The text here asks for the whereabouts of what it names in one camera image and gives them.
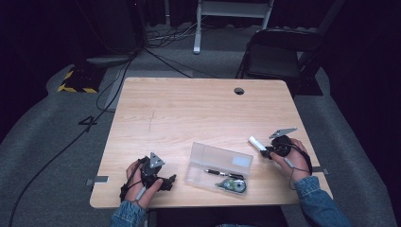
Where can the black yellow striped base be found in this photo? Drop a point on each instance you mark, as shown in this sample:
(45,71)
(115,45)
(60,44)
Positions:
(82,80)

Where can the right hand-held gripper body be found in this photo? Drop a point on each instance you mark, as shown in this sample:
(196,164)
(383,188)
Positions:
(281,145)

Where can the white eraser stick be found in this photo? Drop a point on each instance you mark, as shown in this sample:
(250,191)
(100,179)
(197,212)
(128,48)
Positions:
(257,143)

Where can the black folding chair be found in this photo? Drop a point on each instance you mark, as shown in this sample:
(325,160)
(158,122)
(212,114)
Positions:
(274,58)

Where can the green correction tape dispenser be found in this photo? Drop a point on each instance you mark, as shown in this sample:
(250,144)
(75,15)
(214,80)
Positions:
(232,185)

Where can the white metal desk frame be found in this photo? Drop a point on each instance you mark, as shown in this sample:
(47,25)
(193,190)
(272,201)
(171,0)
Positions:
(231,9)

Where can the clear plastic pencil case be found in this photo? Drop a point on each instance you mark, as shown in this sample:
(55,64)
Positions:
(220,157)

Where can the grey flat stand base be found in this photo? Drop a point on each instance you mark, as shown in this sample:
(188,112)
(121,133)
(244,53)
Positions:
(108,59)

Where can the black pen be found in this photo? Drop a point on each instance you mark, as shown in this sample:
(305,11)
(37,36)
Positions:
(224,174)

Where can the person's right hand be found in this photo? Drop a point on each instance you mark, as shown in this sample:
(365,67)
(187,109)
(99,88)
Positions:
(296,160)

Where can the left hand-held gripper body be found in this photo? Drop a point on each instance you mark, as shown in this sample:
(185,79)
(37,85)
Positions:
(151,170)

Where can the person's left hand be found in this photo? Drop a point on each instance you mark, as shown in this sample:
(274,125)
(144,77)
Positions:
(142,192)

